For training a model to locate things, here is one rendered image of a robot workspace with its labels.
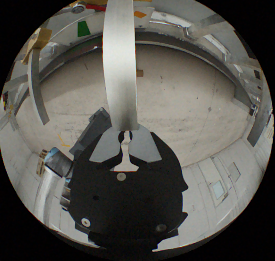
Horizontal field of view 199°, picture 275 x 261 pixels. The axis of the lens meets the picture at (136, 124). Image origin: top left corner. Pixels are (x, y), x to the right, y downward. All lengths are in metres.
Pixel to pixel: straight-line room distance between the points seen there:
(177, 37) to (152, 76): 0.72
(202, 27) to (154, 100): 0.91
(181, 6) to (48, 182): 1.05
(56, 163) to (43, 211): 0.36
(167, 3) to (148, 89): 0.87
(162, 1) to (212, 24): 0.26
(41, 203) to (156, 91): 1.40
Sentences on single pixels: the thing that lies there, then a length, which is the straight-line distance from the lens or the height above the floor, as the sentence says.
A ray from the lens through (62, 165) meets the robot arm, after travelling 0.59.
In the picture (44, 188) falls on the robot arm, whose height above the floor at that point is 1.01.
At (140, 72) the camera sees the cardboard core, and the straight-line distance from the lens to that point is 0.86.
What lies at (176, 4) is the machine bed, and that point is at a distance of 0.50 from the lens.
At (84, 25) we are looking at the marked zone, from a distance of 0.27.
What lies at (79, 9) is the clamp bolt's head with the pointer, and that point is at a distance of 0.20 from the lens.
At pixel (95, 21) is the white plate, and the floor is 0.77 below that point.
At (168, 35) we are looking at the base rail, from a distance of 0.31.
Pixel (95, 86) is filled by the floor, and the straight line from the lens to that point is 1.03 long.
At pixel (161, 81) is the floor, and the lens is 1.00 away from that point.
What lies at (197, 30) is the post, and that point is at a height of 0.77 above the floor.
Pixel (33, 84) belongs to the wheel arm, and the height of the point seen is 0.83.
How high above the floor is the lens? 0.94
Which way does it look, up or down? 57 degrees down
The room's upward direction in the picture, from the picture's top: 175 degrees clockwise
